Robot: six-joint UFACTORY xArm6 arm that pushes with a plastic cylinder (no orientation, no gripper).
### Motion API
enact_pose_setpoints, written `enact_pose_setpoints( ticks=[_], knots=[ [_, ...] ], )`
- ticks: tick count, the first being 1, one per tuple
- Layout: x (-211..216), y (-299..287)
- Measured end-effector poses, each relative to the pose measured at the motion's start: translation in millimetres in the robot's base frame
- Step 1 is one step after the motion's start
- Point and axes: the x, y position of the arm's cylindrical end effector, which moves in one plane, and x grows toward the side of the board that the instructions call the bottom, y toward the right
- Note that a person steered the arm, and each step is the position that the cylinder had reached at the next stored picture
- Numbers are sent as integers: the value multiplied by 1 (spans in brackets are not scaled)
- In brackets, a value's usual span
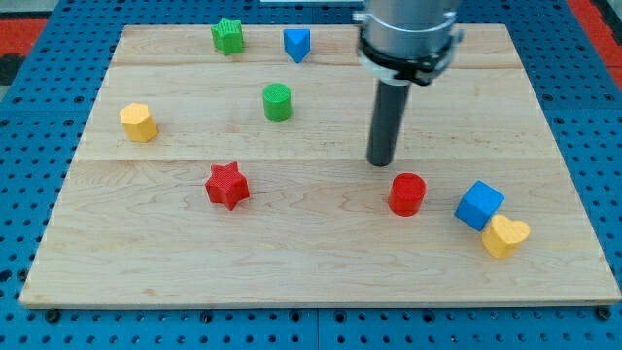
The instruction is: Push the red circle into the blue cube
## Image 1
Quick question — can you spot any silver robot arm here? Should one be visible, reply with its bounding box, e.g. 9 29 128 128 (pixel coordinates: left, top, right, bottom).
353 0 463 87

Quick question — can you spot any blue cube block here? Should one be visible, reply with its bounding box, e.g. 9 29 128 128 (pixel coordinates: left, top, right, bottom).
454 180 505 231

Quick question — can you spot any red star block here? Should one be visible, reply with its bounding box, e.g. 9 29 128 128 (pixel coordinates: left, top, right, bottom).
205 161 250 211

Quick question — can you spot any green cylinder block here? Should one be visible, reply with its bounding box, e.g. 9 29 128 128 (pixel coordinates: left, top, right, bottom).
262 83 293 122

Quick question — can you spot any wooden board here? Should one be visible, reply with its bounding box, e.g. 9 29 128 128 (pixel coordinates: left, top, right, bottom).
20 24 621 310

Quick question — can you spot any red cylinder block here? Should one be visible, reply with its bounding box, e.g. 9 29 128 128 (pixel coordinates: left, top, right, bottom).
388 172 427 217

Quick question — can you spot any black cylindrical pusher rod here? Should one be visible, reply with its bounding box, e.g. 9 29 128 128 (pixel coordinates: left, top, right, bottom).
366 81 410 167

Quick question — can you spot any blue triangle block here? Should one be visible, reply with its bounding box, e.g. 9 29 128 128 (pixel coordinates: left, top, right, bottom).
283 28 311 63

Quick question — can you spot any green star block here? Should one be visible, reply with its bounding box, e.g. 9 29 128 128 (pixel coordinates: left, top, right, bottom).
211 17 244 56

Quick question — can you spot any yellow hexagon block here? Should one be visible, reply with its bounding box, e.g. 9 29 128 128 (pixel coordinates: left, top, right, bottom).
120 103 158 143

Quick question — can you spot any yellow heart block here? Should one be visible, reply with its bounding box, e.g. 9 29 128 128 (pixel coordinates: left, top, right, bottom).
481 214 531 259

